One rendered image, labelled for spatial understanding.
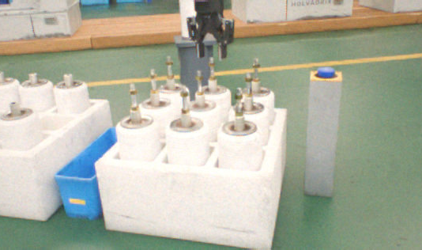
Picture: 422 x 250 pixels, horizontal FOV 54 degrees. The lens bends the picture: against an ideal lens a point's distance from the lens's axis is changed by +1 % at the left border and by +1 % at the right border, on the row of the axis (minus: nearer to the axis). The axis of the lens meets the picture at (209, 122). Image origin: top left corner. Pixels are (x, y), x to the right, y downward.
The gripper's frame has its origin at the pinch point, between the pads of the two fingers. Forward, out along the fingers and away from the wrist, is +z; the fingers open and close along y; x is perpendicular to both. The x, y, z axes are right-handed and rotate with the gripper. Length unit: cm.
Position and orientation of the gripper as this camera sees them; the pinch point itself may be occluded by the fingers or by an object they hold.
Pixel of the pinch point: (211, 54)
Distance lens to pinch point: 107.6
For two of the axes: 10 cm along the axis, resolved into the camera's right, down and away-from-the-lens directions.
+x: -6.1, 3.4, -7.2
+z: 0.5, 9.2, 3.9
